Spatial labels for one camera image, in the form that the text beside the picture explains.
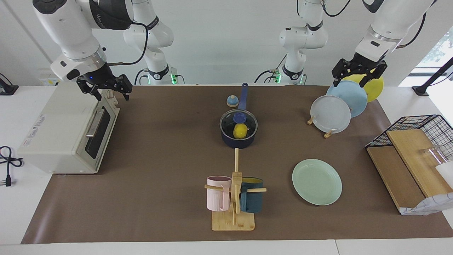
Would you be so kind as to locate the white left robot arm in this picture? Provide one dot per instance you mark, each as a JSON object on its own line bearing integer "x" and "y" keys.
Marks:
{"x": 304, "y": 39}

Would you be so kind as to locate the white wall socket box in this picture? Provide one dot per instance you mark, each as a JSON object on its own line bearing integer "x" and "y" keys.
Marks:
{"x": 46, "y": 79}

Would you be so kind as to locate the cream toaster oven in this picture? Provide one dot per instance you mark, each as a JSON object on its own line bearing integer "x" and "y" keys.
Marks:
{"x": 60, "y": 134}

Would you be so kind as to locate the grey plate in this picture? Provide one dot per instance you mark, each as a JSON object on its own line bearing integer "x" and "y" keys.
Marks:
{"x": 330, "y": 114}

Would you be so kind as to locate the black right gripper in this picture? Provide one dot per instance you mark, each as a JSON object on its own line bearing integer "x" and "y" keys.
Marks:
{"x": 99, "y": 76}

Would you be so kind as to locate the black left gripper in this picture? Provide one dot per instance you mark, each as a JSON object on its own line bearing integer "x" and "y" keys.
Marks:
{"x": 364, "y": 63}

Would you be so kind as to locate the small blue knob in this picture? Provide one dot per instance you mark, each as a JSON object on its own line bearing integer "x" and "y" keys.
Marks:
{"x": 232, "y": 102}

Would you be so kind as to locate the wooden mug tree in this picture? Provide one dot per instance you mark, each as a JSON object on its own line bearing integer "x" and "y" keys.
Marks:
{"x": 233, "y": 221}

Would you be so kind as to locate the teal mug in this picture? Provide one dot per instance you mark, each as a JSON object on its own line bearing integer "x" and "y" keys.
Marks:
{"x": 252, "y": 202}

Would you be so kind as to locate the dark blue saucepan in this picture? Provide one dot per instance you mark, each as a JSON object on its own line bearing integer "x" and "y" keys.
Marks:
{"x": 240, "y": 141}

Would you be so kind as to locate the black desk mount base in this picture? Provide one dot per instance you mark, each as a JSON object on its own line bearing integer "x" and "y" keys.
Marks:
{"x": 7, "y": 90}

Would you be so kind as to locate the clear glass cup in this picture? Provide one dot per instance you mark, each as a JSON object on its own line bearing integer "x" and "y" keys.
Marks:
{"x": 433, "y": 154}

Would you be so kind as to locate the white cup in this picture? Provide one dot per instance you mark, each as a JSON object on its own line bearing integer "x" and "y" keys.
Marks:
{"x": 446, "y": 173}

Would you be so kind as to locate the yellow potato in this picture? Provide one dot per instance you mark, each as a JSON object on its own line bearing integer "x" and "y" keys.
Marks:
{"x": 240, "y": 131}

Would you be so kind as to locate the yellow plate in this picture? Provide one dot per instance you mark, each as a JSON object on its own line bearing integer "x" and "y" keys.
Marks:
{"x": 376, "y": 88}

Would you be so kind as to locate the brown table mat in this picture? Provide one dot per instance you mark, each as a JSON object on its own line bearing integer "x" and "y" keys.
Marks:
{"x": 159, "y": 184}

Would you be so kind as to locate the light blue plate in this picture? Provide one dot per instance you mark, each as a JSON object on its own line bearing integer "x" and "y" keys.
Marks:
{"x": 354, "y": 97}

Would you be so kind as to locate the pink ribbed mug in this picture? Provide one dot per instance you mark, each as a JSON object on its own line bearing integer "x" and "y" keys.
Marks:
{"x": 216, "y": 196}

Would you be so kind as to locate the mint green plate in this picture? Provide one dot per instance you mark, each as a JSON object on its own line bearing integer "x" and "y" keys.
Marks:
{"x": 316, "y": 182}

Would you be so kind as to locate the glass lid with blue knob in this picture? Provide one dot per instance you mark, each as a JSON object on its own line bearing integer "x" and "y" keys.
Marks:
{"x": 247, "y": 122}

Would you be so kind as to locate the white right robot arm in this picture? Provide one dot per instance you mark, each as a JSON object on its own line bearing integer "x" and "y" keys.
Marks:
{"x": 70, "y": 28}

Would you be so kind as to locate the wooden plate rack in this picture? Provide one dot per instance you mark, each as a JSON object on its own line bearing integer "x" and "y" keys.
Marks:
{"x": 328, "y": 134}

